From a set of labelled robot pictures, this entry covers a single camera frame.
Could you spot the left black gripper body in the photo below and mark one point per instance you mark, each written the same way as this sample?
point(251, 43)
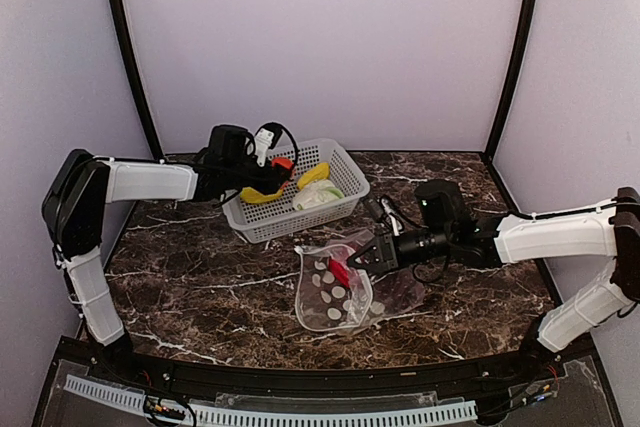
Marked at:
point(269, 184)

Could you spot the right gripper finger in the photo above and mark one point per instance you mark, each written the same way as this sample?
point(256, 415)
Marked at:
point(368, 253)
point(368, 266)

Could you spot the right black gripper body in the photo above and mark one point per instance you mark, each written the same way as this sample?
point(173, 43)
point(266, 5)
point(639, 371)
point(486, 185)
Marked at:
point(390, 251)

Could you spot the orange fake pumpkin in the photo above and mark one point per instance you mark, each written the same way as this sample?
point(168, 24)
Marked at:
point(282, 164)

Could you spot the red fake food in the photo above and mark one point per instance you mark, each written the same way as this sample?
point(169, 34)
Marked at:
point(339, 272)

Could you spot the white fake cauliflower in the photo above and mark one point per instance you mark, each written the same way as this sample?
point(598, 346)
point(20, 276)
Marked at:
point(316, 194)

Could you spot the clear zip top bag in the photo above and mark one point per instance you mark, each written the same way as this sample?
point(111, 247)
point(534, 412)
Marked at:
point(323, 305)

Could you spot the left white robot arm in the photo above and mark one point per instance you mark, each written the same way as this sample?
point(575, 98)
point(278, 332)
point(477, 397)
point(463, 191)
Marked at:
point(73, 209)

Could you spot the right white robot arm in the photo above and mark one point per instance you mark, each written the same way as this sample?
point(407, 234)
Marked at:
point(609, 228)

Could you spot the white perforated plastic basket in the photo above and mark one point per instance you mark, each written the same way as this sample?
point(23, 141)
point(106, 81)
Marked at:
point(262, 222)

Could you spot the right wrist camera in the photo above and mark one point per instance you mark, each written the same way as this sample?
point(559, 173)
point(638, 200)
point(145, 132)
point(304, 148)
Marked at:
point(383, 213)

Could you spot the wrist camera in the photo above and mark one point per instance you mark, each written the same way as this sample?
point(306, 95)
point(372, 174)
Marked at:
point(267, 137)
point(383, 213)

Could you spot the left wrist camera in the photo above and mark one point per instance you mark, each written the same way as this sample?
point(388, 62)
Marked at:
point(267, 137)

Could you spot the black front rail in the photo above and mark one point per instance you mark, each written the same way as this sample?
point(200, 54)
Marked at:
point(473, 378)

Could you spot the white slotted cable duct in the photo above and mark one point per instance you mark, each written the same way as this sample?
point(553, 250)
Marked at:
point(384, 411)

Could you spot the left black frame post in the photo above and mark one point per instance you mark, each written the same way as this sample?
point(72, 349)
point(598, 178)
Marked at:
point(129, 60)

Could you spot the black frame post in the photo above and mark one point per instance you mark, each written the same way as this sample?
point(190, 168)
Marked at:
point(513, 71)
point(129, 60)

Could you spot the right black frame post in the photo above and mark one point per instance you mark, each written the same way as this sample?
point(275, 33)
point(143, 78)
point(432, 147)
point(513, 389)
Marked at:
point(513, 71)

